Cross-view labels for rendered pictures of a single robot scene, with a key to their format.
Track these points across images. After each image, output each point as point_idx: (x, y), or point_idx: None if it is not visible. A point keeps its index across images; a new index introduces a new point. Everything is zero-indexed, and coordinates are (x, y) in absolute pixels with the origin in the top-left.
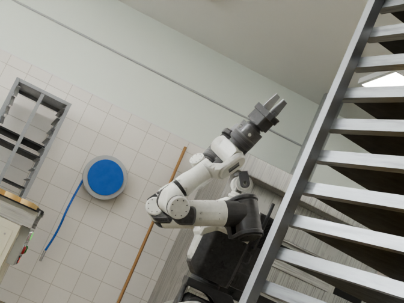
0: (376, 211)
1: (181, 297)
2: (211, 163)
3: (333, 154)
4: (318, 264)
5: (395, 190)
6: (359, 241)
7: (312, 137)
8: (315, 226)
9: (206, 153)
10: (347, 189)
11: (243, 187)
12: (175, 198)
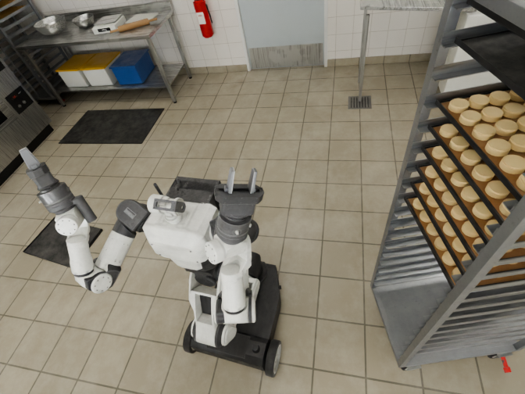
0: None
1: (212, 278)
2: (241, 272)
3: (515, 245)
4: (511, 284)
5: None
6: None
7: (500, 254)
8: (501, 275)
9: (59, 210)
10: None
11: (184, 209)
12: (255, 316)
